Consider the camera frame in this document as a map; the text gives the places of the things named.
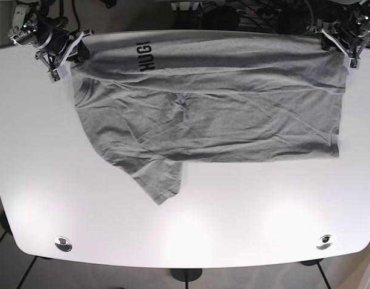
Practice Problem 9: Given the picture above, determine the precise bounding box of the front black table foot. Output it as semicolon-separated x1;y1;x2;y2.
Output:
170;269;202;282

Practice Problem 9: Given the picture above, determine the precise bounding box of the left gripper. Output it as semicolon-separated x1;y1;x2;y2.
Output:
313;19;369;69

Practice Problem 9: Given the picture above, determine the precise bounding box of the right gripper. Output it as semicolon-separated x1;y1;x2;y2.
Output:
35;30;93;83

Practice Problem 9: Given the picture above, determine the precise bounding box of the grey T-shirt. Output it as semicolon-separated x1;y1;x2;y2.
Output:
71;31;348;204

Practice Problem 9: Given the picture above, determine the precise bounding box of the right chrome table grommet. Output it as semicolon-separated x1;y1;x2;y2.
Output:
316;235;334;250

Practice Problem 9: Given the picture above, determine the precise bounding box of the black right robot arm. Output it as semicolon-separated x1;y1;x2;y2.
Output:
8;1;92;82

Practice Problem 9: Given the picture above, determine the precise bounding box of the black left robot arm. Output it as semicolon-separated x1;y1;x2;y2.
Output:
305;1;370;69

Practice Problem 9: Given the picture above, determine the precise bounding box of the left chrome table grommet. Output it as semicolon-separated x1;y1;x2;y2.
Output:
54;236;72;252

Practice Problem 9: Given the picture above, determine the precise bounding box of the chrome table grommet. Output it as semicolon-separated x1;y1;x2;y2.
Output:
316;235;334;250
54;236;72;252

